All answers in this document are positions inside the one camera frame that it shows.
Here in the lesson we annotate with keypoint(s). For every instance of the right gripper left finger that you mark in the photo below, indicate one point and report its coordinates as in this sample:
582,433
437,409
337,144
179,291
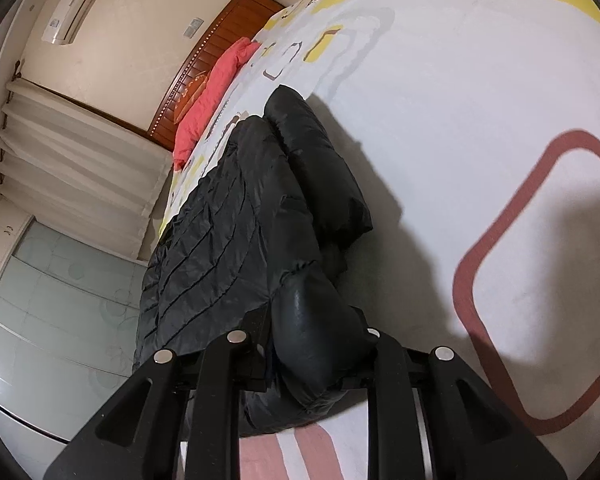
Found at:
136,434

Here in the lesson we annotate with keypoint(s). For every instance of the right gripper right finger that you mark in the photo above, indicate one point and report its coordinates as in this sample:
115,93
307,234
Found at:
430,415

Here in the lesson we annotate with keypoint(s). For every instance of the black puffer jacket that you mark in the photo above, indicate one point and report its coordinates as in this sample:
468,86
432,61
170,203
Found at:
267,228

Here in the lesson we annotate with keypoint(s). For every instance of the frosted glass wardrobe doors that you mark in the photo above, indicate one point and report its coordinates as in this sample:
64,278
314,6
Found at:
68,319

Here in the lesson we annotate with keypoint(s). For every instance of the sheer white curtain right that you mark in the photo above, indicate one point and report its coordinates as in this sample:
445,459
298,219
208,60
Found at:
77,172

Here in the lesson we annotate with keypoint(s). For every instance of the orange embroidered cushion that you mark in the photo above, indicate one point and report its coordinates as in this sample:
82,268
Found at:
190,95

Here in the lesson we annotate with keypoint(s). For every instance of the patterned white bed sheet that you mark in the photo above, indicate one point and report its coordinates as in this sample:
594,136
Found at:
473,130

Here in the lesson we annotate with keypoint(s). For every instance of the coral red pillow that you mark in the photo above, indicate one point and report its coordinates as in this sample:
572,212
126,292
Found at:
220,77

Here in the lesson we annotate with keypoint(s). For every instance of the wooden headboard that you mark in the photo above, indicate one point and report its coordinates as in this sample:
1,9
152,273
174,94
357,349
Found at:
239,18

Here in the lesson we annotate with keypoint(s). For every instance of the wall switch panel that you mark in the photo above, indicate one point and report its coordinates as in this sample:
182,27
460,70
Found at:
193,27

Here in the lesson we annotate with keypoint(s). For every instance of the white wall air conditioner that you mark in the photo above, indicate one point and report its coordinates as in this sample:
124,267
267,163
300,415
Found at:
65,21

